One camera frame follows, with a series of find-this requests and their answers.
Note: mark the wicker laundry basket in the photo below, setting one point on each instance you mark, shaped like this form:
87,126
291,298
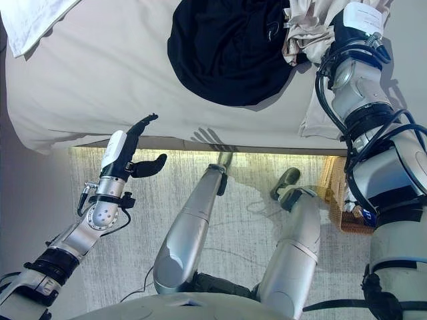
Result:
333,186

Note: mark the beige garment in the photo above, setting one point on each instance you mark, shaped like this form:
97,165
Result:
310,30

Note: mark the bed with beige cover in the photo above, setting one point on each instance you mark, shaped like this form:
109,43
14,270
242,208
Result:
100,83

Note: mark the grey robot torso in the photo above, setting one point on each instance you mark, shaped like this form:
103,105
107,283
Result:
166,310

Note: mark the black garment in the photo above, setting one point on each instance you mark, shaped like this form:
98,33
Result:
227,60

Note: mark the silver right robot leg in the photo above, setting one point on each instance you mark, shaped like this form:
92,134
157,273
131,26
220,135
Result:
293,260

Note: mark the silver robot leg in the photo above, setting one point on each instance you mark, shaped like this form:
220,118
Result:
187,233
293,260

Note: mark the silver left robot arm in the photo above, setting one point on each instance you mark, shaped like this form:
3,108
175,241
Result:
76,236

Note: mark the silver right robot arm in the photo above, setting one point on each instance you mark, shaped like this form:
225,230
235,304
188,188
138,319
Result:
360,86

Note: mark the dark green right robot foot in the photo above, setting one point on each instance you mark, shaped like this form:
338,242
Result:
287,178

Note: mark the white duvet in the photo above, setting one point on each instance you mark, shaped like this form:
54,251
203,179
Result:
30,23

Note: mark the silver left robot leg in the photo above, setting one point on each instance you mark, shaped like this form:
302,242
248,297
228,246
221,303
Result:
187,233

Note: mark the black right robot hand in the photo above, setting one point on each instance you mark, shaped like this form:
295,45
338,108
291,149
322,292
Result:
358,20

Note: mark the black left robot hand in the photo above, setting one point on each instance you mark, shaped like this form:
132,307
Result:
111,156

